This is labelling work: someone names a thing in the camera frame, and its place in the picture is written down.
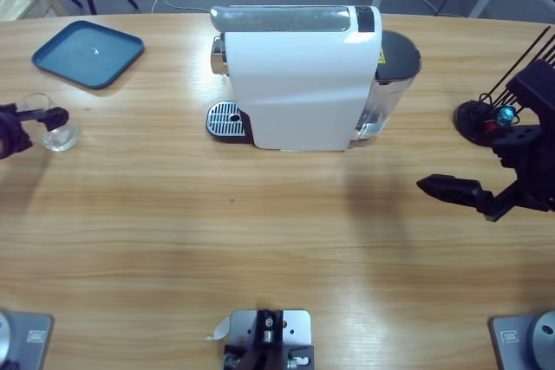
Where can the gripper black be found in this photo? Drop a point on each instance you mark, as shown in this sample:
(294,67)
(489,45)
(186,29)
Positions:
(13,136)
(535,175)

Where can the clear glass cup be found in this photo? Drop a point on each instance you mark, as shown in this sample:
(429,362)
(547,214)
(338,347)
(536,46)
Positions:
(65,140)

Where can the silver coffee machine lever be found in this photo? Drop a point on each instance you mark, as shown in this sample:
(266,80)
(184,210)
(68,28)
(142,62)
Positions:
(282,19)

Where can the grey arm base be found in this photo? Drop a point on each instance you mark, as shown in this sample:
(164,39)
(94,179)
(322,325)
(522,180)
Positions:
(34,335)
(511,335)

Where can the red coffee capsule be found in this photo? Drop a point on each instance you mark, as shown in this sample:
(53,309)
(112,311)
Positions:
(490,127)

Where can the blue coffee capsule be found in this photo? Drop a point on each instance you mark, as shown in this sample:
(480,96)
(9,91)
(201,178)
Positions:
(505,115)

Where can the white coffee machine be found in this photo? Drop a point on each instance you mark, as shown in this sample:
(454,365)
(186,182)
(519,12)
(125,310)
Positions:
(299,84)

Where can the black capsule holder with rods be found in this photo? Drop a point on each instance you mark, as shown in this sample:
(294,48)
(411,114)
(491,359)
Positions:
(468,116)

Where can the blue square tray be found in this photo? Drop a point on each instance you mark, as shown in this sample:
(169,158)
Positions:
(86,53)

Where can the wooden crate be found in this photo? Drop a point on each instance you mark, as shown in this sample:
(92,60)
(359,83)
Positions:
(26,1)

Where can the yellow warning sticker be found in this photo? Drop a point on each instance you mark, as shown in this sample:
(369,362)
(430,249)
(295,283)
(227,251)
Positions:
(381,57)

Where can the metal drip tray grate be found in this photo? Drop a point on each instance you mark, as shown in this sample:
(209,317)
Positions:
(221,121)

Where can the white paper tag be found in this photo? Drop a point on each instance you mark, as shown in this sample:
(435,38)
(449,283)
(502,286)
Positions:
(222,329)

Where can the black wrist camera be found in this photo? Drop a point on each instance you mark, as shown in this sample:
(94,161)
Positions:
(533,86)

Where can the grey camera mount plate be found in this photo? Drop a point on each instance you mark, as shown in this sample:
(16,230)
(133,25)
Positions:
(295,326)

